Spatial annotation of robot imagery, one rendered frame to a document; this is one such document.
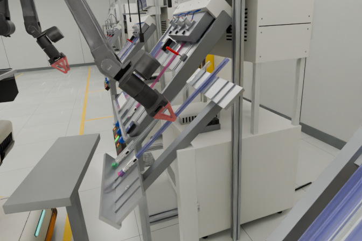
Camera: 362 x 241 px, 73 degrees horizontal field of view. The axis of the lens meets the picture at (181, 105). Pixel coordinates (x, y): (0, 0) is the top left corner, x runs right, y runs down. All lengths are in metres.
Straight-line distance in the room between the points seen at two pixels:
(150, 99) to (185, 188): 0.33
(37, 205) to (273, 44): 1.21
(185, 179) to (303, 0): 0.99
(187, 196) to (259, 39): 0.77
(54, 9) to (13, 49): 1.92
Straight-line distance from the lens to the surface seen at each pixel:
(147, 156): 2.42
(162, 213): 1.31
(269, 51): 1.27
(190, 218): 0.95
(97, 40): 0.75
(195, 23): 1.14
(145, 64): 0.69
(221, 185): 1.39
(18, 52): 10.15
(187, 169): 0.82
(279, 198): 1.69
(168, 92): 1.06
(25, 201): 1.13
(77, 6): 0.83
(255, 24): 1.23
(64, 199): 1.08
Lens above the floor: 1.19
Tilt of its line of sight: 18 degrees down
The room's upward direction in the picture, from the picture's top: 3 degrees counter-clockwise
